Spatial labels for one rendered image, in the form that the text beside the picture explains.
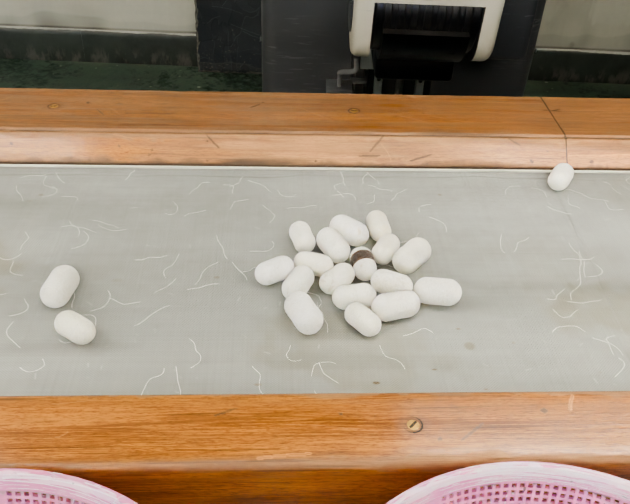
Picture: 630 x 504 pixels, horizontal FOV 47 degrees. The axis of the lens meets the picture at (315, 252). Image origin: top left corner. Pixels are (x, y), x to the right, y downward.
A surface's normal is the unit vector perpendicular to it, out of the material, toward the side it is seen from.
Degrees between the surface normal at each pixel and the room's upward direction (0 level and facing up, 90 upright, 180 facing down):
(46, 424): 0
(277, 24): 90
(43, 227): 0
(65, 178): 0
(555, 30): 88
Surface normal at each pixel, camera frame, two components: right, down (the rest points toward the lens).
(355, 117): 0.04, -0.79
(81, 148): 0.06, -0.12
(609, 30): -0.01, 0.61
